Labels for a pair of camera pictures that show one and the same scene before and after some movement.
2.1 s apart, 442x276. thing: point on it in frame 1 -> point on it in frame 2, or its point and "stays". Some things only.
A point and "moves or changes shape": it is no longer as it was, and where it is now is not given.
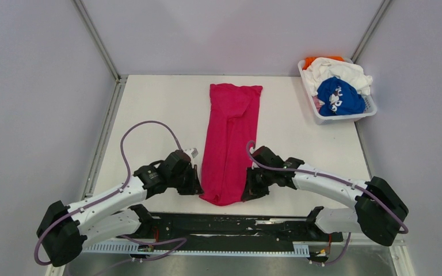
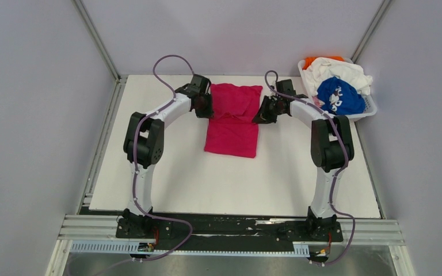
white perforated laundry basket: (369, 110) stays
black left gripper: (195, 187) -> (207, 113)
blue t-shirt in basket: (338, 98) stays
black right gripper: (251, 191) -> (263, 116)
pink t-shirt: (229, 142) moves or changes shape
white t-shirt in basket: (322, 68) stays
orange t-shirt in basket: (309, 60) stays
